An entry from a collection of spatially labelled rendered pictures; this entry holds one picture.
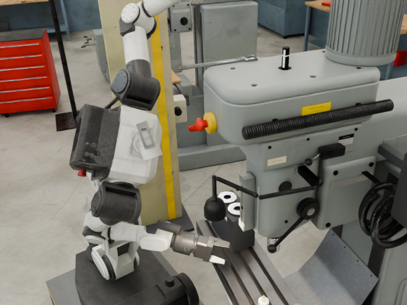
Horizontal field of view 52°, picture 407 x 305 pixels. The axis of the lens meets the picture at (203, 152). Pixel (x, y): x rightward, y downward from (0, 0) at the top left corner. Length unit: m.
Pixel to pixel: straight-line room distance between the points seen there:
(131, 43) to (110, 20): 1.21
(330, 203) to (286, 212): 0.15
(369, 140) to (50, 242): 2.84
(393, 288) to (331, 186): 0.58
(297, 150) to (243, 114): 0.23
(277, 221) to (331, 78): 0.48
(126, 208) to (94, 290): 1.02
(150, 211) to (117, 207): 2.06
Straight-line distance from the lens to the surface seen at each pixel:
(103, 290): 2.39
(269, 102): 1.10
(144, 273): 2.42
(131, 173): 1.46
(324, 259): 1.96
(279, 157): 1.20
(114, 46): 2.86
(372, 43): 1.27
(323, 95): 1.17
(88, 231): 1.66
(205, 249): 1.65
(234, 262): 1.96
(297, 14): 8.71
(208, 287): 3.08
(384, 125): 1.39
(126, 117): 1.48
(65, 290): 2.69
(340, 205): 1.45
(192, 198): 3.87
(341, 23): 1.28
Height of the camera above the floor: 2.29
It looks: 30 degrees down
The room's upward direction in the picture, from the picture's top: 2 degrees counter-clockwise
